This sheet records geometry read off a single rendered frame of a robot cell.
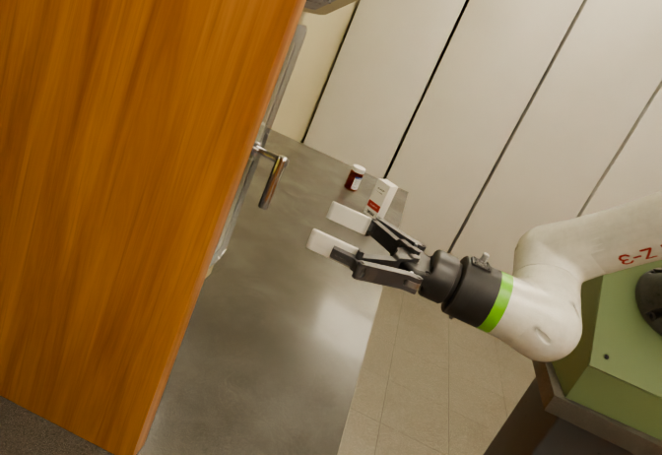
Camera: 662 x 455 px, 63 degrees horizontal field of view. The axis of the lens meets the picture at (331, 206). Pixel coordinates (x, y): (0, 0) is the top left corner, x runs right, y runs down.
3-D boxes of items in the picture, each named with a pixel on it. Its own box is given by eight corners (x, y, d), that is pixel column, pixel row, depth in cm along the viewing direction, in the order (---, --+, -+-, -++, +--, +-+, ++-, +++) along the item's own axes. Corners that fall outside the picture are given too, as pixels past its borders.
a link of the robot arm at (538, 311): (597, 356, 72) (553, 386, 80) (600, 283, 80) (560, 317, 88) (498, 310, 73) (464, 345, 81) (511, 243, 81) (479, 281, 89)
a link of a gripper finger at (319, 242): (351, 266, 76) (350, 268, 76) (306, 245, 77) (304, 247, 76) (360, 248, 75) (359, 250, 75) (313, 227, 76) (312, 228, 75)
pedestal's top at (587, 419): (644, 387, 133) (654, 374, 132) (700, 487, 103) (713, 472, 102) (523, 329, 136) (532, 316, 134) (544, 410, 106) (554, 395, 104)
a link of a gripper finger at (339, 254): (364, 269, 75) (360, 278, 72) (330, 253, 76) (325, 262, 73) (367, 260, 75) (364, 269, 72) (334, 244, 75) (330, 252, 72)
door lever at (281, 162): (240, 194, 85) (234, 198, 83) (261, 139, 82) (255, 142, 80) (271, 209, 85) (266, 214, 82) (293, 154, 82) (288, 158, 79)
